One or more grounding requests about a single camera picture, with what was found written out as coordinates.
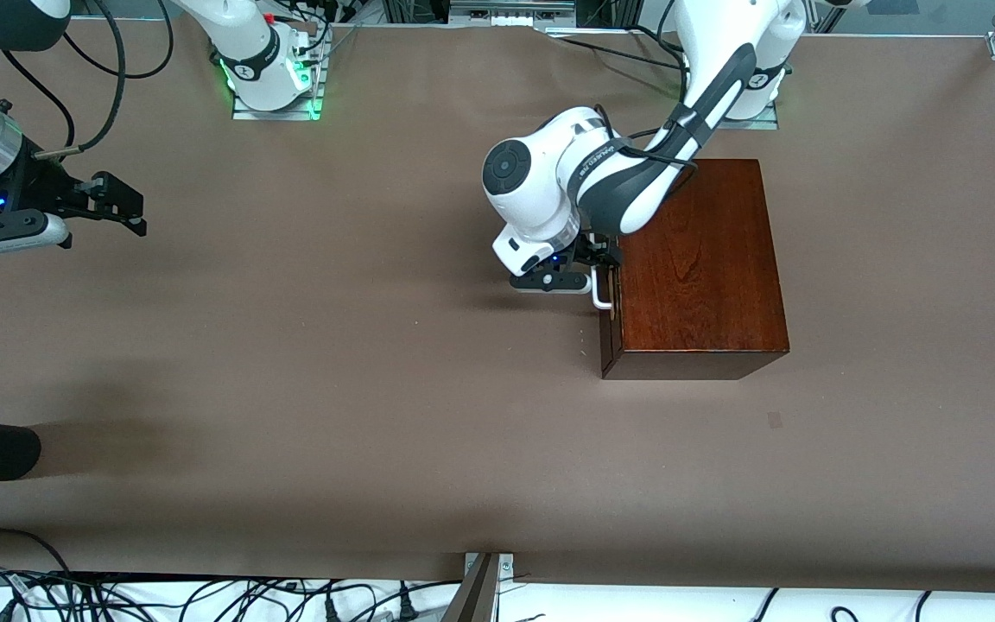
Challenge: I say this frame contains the wooden drawer with white handle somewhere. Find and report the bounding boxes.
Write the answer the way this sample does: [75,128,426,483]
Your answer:
[590,259,624,322]

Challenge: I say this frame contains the tangled black cable bundle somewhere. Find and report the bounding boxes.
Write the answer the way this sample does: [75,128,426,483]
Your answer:
[0,566,464,622]

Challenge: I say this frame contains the silver metal corner bracket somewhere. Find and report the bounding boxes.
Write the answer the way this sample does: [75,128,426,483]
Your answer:
[463,552,516,590]

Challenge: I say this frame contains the dark brown wooden cabinet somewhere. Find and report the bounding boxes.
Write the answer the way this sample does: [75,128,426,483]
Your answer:
[599,158,791,382]

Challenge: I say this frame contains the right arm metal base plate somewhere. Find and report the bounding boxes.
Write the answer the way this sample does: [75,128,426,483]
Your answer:
[231,52,326,122]

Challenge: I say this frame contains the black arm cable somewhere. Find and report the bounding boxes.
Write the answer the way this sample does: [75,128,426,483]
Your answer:
[0,0,175,162]
[593,104,699,193]

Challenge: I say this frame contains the black looped cable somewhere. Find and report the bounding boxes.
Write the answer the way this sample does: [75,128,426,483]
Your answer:
[0,528,77,578]

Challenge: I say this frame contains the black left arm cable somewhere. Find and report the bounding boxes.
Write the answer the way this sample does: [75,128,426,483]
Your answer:
[593,104,699,193]

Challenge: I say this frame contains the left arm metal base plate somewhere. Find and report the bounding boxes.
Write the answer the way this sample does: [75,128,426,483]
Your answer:
[716,101,781,131]

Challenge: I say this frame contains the dark grey aluminium bar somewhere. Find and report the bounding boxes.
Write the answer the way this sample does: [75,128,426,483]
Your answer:
[440,553,500,622]

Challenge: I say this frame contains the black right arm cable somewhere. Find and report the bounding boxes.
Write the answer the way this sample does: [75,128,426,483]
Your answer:
[0,0,175,162]

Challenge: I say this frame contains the brown paper table cover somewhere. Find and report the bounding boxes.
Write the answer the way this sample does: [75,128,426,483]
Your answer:
[0,17,995,597]

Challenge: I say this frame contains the black base power cable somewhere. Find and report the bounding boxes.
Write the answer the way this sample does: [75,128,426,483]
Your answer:
[541,24,690,72]

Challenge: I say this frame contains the silver socket panel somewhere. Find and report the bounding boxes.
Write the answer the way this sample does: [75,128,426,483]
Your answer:
[448,0,577,28]

